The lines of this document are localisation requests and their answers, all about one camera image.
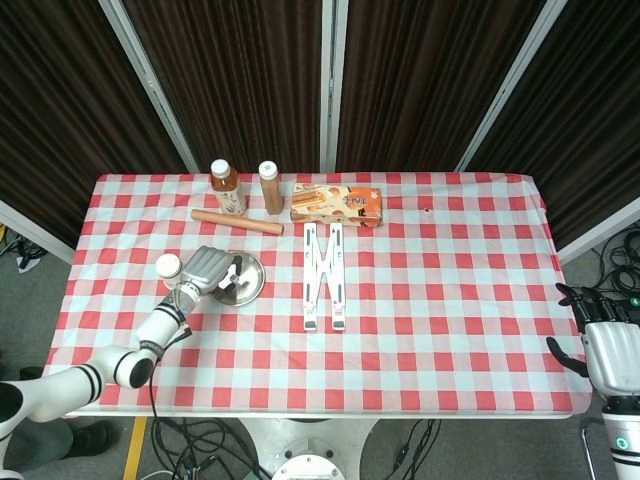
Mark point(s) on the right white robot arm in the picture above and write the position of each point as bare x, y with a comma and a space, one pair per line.
622, 440

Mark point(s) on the white partition frame post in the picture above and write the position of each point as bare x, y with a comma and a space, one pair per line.
35, 231
334, 85
600, 232
151, 85
509, 85

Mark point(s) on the brown drink bottle white cap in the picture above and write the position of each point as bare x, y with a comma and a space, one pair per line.
272, 195

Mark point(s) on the yellow floor tape strip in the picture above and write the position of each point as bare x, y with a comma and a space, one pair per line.
134, 450

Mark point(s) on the peach tea bottle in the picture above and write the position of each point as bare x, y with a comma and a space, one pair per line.
229, 197

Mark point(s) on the dark brown partition panel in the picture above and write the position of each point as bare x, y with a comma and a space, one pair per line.
60, 100
590, 100
240, 75
425, 75

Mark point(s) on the round metal dish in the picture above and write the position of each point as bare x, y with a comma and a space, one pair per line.
250, 285

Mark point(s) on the white paper cup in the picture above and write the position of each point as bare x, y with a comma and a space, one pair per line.
168, 266

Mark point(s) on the orange snack box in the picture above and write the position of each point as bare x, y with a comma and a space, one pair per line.
330, 205

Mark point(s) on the wooden rolling pin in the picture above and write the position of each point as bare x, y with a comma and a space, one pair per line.
235, 221

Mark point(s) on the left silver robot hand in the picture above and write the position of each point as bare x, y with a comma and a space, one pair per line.
205, 270

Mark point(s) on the black shoe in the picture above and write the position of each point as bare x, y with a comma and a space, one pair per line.
92, 437

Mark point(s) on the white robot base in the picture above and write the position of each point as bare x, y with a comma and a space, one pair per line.
305, 445

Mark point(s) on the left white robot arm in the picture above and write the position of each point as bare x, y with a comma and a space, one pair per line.
155, 325

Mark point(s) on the white folding laptop stand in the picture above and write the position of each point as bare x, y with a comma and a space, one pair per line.
310, 280

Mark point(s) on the red white checkered tablecloth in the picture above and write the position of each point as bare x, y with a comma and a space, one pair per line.
425, 300

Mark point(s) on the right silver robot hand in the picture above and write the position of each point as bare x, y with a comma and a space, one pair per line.
612, 355

